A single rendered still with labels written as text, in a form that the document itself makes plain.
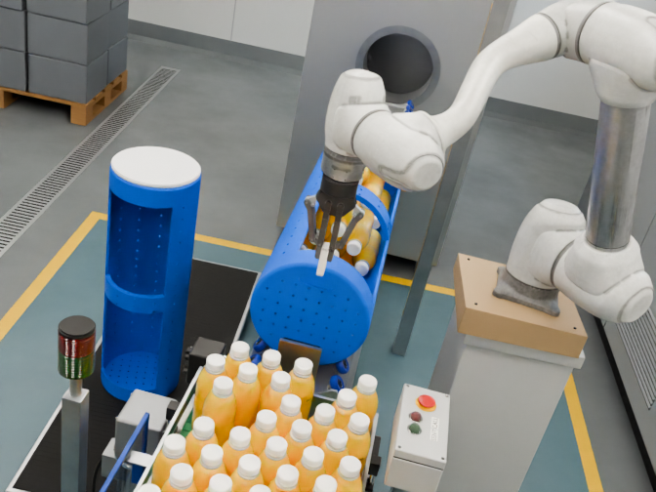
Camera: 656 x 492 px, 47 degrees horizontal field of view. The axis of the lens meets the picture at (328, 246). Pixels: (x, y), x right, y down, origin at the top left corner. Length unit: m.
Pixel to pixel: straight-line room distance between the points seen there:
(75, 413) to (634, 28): 1.28
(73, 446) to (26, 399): 1.55
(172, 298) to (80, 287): 1.14
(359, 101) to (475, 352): 0.91
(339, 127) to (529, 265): 0.81
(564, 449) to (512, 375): 1.31
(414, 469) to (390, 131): 0.64
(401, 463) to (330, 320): 0.41
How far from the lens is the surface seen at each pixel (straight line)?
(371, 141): 1.34
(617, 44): 1.61
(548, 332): 2.04
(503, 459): 2.35
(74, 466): 1.61
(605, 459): 3.48
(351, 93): 1.41
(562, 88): 7.02
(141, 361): 3.02
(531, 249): 2.04
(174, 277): 2.55
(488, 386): 2.16
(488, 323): 2.01
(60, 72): 5.25
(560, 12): 1.71
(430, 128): 1.35
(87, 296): 3.63
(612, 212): 1.82
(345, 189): 1.50
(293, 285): 1.73
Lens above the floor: 2.12
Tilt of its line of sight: 30 degrees down
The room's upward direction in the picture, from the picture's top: 12 degrees clockwise
